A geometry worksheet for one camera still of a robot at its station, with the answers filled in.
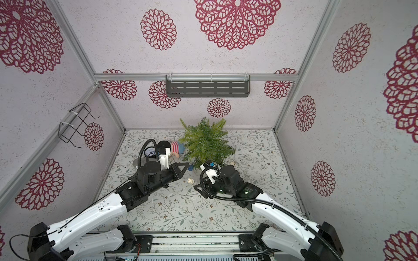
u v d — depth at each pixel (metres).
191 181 0.73
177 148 1.03
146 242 0.74
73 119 0.76
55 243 0.39
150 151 1.05
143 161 1.01
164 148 0.66
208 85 0.95
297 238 0.43
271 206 0.49
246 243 0.75
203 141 0.75
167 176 0.63
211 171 0.64
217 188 0.65
